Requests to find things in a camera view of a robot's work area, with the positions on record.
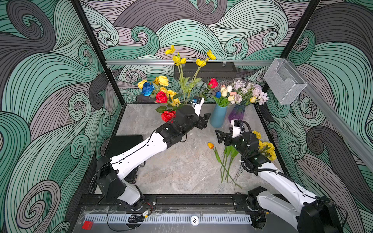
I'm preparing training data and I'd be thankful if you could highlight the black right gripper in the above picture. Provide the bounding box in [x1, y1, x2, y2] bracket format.
[216, 126, 247, 159]

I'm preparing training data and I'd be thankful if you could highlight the teal ceramic vase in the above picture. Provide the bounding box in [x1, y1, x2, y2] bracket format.
[209, 105, 227, 128]

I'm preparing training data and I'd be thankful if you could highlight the yellow tulip single stem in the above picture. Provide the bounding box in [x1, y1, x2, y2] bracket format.
[220, 146, 231, 183]

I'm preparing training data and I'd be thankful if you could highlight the orange tulip stem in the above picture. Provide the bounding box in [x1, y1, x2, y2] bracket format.
[207, 143, 241, 188]

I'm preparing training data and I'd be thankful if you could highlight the purple glass vase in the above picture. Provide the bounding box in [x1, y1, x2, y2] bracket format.
[228, 104, 246, 122]

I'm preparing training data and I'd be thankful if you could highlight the yellow carnation flower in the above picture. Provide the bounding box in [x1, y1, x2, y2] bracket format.
[262, 149, 277, 161]
[252, 131, 262, 140]
[258, 140, 273, 151]

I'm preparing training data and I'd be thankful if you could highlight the yellow poppy spray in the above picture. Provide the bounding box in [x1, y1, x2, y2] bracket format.
[165, 45, 189, 104]
[185, 49, 217, 103]

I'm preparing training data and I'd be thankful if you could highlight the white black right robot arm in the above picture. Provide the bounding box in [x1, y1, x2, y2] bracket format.
[215, 120, 344, 233]

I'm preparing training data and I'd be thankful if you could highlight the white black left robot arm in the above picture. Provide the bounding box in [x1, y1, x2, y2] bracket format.
[95, 104, 211, 210]

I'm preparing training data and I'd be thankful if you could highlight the colourful tulip bunch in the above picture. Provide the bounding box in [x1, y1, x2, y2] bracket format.
[212, 85, 238, 107]

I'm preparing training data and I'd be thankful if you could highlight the mixed rose bouquet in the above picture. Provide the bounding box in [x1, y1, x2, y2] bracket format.
[137, 75, 202, 122]

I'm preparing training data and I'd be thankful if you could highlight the pink lilac flower bunch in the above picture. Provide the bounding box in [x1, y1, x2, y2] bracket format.
[229, 80, 269, 106]

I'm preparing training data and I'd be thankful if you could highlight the red small block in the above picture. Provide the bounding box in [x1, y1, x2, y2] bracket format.
[82, 221, 93, 230]

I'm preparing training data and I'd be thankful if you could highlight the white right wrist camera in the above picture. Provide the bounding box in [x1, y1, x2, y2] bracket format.
[231, 119, 247, 138]

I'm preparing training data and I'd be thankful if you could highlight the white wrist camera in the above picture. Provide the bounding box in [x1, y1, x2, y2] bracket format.
[190, 96, 205, 116]
[231, 119, 247, 138]

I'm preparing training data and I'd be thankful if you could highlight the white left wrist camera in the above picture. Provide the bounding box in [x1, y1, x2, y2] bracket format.
[190, 96, 205, 116]

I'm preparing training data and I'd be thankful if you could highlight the black wall tray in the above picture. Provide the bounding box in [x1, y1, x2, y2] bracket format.
[173, 62, 237, 83]

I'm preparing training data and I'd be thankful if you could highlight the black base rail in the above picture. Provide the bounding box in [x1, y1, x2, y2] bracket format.
[78, 193, 269, 214]

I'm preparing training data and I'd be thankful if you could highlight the clear plastic wall bin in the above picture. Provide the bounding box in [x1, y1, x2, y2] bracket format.
[264, 58, 308, 105]

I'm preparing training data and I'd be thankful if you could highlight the black corner frame post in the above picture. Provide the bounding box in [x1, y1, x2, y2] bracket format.
[263, 1, 320, 92]

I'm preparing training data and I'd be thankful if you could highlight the white slotted cable duct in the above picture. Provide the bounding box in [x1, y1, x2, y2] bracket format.
[84, 214, 252, 225]

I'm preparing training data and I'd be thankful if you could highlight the black left corner post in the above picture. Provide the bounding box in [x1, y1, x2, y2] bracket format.
[71, 0, 126, 108]

